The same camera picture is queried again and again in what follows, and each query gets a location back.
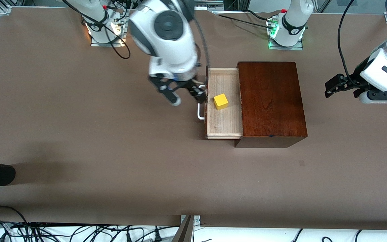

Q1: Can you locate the yellow cube block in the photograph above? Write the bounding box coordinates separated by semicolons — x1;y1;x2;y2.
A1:
213;93;229;110

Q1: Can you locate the light wooden drawer white handle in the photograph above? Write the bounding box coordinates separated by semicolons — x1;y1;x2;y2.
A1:
197;66;243;140

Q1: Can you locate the dark brown wooden cabinet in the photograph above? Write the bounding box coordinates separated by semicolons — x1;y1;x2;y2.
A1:
234;62;308;148

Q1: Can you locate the grey device with ports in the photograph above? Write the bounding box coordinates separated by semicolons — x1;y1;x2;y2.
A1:
195;0;224;8

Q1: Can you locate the brown paper table cover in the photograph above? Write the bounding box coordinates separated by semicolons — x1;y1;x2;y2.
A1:
0;7;387;231

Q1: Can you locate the dark metal beam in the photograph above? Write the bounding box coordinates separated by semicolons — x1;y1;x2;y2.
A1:
172;215;196;242

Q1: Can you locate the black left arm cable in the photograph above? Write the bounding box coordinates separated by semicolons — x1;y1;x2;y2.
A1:
337;0;360;79

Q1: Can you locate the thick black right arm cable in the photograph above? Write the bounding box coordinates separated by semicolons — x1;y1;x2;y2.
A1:
193;15;211;73

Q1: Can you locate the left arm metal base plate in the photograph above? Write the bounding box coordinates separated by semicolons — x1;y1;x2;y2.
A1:
268;20;304;51

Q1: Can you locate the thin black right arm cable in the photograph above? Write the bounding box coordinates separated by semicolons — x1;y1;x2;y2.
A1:
61;0;131;60

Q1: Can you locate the black cable on table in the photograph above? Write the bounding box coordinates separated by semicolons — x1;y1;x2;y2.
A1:
218;13;273;29

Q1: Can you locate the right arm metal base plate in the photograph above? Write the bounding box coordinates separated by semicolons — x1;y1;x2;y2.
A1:
90;10;127;47

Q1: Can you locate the small metal corner bracket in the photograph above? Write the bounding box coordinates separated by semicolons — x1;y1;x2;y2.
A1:
180;215;201;227

